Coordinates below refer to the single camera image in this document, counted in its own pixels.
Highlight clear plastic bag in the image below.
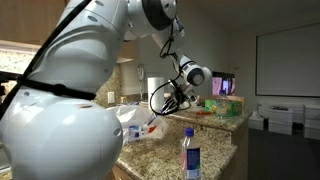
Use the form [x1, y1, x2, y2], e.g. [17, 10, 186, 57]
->
[109, 105, 168, 144]

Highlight white paper towel roll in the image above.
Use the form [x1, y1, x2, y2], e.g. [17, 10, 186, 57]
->
[147, 77, 164, 110]

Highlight clear bottle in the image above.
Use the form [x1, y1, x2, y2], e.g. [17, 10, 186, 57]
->
[181, 127, 201, 180]

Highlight blue cap bottle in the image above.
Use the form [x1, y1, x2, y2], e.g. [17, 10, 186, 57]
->
[142, 114, 157, 134]
[129, 125, 141, 138]

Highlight wall outlet plate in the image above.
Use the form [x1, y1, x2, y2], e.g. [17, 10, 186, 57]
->
[107, 92, 115, 104]

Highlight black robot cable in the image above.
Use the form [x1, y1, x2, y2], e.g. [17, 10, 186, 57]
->
[148, 16, 193, 117]

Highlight television screen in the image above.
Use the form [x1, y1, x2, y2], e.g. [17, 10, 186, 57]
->
[212, 71, 236, 96]

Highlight white storage boxes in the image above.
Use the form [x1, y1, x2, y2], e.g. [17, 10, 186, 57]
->
[249, 102, 320, 140]

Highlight blue cap bottle back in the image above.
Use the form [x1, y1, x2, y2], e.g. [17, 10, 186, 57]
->
[142, 114, 157, 134]

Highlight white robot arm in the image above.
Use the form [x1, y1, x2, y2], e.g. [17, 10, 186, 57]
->
[1, 0, 211, 180]

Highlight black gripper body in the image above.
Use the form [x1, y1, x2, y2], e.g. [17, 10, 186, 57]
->
[169, 79, 197, 107]

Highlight green tissue box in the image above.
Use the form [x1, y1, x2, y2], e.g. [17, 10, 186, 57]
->
[205, 99, 242, 117]

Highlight white projector screen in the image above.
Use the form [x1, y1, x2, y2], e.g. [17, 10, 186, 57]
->
[255, 23, 320, 98]

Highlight tall bottle on bar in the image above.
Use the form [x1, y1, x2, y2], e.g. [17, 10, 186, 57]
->
[216, 90, 228, 119]

